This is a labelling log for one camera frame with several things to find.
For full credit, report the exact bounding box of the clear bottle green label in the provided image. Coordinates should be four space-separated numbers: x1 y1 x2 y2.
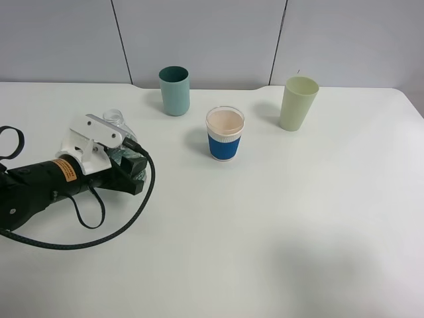
102 108 148 184

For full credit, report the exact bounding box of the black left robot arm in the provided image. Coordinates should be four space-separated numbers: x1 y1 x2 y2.
1 155 147 231

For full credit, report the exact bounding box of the blue sleeved glass cup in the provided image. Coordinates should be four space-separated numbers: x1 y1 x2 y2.
205 106 245 161

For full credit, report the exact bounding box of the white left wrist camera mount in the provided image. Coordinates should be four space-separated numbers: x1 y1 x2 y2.
56 114 128 176

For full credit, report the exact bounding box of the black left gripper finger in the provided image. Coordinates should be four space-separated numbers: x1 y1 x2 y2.
120 155 147 181
109 166 144 195

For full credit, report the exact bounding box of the teal plastic cup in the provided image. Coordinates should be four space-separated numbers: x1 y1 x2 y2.
158 66 190 117

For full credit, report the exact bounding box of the black braided left cable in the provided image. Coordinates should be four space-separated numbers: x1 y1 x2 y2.
0 125 157 250

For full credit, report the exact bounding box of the pale green plastic cup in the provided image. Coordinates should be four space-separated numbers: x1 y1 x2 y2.
280 76 319 132

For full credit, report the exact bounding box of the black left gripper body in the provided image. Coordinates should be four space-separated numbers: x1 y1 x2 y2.
5 158 123 202

